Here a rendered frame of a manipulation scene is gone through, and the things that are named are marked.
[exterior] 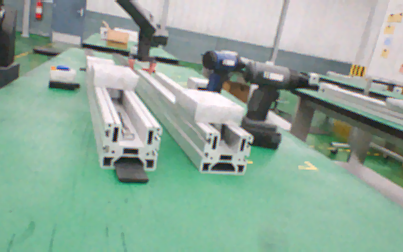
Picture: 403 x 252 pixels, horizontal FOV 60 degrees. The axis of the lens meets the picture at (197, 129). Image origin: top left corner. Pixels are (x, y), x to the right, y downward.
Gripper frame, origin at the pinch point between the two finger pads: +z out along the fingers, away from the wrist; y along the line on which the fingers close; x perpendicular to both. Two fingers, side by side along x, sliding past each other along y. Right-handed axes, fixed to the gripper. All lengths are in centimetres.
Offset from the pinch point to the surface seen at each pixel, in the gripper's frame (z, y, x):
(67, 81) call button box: -0.3, -30.2, -36.3
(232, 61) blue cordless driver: -16, 20, -54
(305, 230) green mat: 4, 7, -120
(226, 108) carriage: -8, 3, -93
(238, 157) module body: 0, 4, -100
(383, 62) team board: -23, 287, 145
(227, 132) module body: -3, 3, -94
